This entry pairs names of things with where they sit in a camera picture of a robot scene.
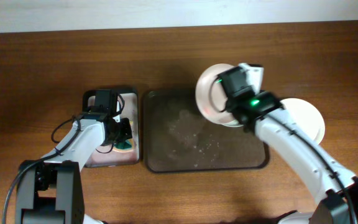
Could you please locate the green yellow sponge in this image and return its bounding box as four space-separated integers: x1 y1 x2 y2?
113 118 132 151

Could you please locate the pink plate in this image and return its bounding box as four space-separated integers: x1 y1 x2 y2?
195 63 236 125

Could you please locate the cream white plate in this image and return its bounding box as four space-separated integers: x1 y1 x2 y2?
281 98 326 144

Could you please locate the pale green plate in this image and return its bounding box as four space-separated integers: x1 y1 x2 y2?
223 120 242 128

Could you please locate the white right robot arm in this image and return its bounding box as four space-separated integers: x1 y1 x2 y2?
226 91 358 224

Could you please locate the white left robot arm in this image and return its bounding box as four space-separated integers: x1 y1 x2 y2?
9 114 132 223

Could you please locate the black soapy water tray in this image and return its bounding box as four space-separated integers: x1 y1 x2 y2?
82 87 140 168

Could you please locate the dark brown serving tray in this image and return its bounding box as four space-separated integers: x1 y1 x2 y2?
142 89 270 173

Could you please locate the left black cable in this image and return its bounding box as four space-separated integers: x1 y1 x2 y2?
50 91 126 155

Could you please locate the black cable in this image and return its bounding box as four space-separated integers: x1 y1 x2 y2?
208 79 229 113
50 91 126 155

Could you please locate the right black cable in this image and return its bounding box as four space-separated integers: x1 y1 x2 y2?
208 79 229 113

